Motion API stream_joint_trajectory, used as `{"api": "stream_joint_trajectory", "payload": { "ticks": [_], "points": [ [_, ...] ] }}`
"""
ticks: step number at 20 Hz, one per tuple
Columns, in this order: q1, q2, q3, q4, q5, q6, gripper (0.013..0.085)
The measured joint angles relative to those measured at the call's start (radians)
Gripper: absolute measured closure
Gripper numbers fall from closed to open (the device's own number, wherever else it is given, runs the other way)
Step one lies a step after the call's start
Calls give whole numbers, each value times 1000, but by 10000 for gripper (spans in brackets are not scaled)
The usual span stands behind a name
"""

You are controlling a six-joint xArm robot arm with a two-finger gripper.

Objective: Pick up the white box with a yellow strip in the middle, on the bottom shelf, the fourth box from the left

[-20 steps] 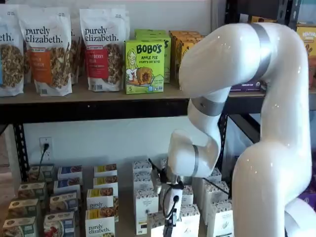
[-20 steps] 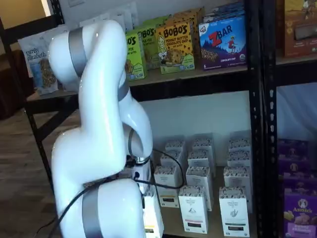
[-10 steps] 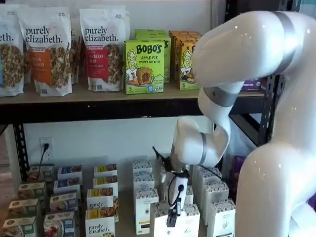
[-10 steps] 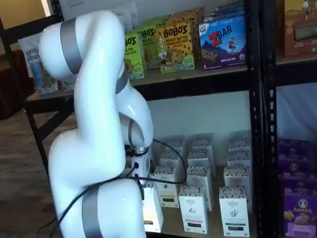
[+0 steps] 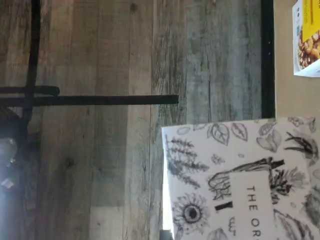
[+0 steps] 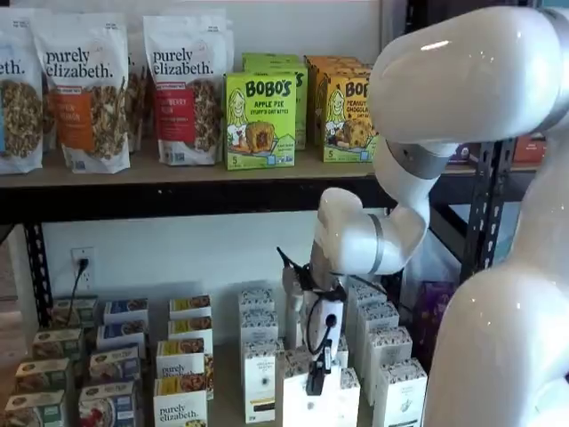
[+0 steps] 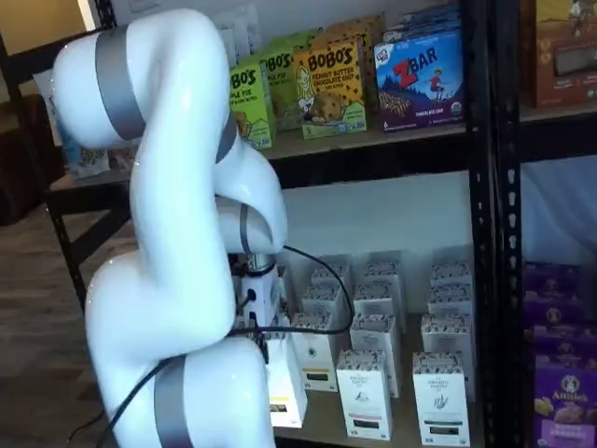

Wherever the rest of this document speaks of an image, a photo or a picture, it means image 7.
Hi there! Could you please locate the blue Zbar box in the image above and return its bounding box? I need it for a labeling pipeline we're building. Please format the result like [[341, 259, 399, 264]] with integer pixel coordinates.
[[372, 29, 467, 133], [388, 3, 463, 22], [382, 18, 465, 46]]

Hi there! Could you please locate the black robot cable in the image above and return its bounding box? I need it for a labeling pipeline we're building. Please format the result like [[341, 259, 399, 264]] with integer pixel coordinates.
[[60, 245, 356, 448]]

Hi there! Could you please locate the orange Bobo's box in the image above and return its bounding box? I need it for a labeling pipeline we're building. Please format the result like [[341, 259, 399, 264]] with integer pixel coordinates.
[[292, 40, 368, 143], [323, 12, 388, 133]]

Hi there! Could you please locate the purple snack box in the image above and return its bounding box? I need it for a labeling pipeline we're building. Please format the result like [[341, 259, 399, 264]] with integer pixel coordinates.
[[522, 262, 585, 329], [523, 324, 597, 371], [533, 362, 597, 448]]

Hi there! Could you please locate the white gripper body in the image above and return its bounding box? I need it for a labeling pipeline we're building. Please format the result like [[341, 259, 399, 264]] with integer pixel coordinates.
[[238, 273, 283, 330]]

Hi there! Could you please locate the white box pink strip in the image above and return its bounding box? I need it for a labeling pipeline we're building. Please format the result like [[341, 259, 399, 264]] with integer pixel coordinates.
[[353, 283, 406, 324], [365, 251, 403, 290], [335, 348, 392, 441], [350, 313, 403, 399]]

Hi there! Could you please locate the brown snack box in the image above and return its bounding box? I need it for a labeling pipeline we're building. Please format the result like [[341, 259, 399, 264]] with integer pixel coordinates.
[[533, 0, 597, 108]]

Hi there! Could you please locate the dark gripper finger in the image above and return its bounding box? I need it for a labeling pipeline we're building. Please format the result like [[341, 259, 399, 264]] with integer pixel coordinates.
[[254, 326, 271, 364]]

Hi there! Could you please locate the green Bobo's box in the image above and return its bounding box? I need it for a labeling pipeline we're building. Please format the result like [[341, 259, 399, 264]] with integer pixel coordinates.
[[267, 26, 326, 53], [227, 52, 278, 152], [257, 45, 305, 135]]

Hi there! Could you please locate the black metal shelving frame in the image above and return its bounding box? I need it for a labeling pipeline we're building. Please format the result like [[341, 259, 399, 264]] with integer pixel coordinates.
[[0, 0, 498, 448], [493, 0, 597, 448]]

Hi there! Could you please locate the dark brown furniture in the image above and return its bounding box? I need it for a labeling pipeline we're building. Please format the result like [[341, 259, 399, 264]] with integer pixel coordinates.
[[0, 91, 67, 229]]

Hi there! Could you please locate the white box yellow strip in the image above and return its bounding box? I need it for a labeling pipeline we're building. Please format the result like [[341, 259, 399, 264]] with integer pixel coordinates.
[[310, 254, 353, 293], [266, 333, 309, 429], [290, 311, 339, 392], [300, 283, 347, 324]]

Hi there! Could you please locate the white box teal strip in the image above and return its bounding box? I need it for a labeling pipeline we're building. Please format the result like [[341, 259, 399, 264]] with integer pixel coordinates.
[[427, 284, 475, 319], [420, 312, 477, 403], [429, 246, 473, 289], [411, 350, 472, 448]]

